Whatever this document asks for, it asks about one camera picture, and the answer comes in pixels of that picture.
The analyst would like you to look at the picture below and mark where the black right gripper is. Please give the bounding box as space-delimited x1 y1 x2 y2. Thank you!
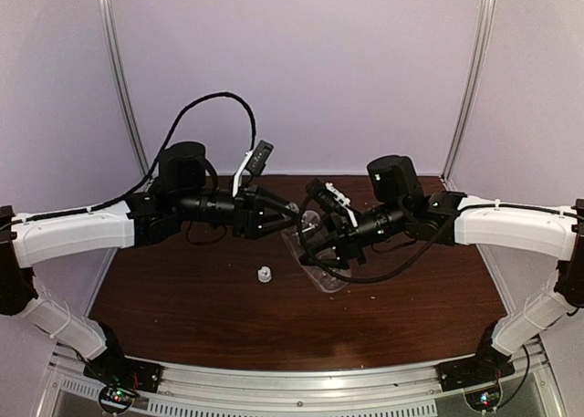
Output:
297 199 409 270

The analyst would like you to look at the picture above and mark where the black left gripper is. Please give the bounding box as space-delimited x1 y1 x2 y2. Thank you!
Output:
173 182 300 238

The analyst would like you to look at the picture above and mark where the small clear plastic bottle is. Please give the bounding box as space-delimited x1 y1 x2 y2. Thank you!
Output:
281 210 350 295

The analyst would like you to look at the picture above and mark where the white flip bottle cap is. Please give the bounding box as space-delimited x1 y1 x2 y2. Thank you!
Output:
256 266 272 284

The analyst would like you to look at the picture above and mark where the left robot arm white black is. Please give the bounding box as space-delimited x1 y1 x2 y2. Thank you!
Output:
1 141 297 384

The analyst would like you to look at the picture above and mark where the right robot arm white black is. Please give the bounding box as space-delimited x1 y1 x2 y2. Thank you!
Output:
297 155 583 382

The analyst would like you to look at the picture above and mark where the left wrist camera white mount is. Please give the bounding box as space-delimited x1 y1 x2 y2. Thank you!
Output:
231 140 274 197

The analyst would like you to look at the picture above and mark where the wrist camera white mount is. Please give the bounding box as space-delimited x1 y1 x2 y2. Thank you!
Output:
231 140 274 197
306 179 359 227

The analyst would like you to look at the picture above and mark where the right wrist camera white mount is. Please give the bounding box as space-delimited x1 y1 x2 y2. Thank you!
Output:
306 179 359 227

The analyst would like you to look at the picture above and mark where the black braided left cable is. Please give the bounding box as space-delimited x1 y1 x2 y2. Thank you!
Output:
8 91 257 222

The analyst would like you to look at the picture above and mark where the aluminium front frame rail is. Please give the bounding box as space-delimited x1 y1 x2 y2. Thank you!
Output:
43 339 562 417

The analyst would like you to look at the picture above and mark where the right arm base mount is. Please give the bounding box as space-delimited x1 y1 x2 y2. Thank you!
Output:
437 357 516 414

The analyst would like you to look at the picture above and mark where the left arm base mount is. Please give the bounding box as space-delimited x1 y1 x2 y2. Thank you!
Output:
83 358 162 415

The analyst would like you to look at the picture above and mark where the aluminium left corner post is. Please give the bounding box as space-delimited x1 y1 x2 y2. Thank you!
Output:
98 0 149 176

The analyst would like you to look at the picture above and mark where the aluminium corner post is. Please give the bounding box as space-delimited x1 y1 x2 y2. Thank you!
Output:
98 0 149 176
441 0 496 187

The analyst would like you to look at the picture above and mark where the aluminium right corner post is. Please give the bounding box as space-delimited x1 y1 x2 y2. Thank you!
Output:
441 0 496 187

